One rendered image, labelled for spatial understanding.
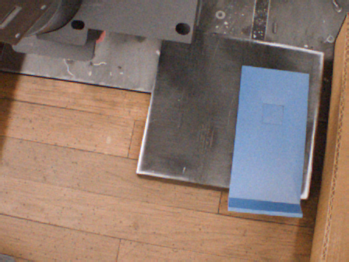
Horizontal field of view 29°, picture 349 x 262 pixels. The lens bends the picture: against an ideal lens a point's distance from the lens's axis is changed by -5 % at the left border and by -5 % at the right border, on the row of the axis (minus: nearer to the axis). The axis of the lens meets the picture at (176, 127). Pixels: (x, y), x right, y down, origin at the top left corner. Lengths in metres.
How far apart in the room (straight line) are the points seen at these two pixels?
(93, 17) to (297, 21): 0.35
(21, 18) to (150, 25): 0.11
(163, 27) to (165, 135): 0.25
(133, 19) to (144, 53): 0.29
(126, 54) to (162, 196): 0.16
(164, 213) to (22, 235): 0.15
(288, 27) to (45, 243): 0.34
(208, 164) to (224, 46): 0.12
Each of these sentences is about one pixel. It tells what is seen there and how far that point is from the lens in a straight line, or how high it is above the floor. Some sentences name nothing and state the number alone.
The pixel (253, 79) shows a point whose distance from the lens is 0.71.
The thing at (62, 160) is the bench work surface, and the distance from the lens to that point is 0.72.
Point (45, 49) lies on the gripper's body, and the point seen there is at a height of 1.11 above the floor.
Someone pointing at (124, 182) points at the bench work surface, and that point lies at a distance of 0.71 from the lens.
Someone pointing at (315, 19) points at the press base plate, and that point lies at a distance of 0.78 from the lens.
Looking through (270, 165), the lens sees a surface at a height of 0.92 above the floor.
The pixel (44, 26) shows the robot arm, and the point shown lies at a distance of 0.42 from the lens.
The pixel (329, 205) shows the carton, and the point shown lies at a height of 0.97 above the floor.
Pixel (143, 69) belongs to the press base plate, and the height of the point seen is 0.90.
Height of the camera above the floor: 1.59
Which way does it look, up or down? 72 degrees down
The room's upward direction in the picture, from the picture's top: 3 degrees counter-clockwise
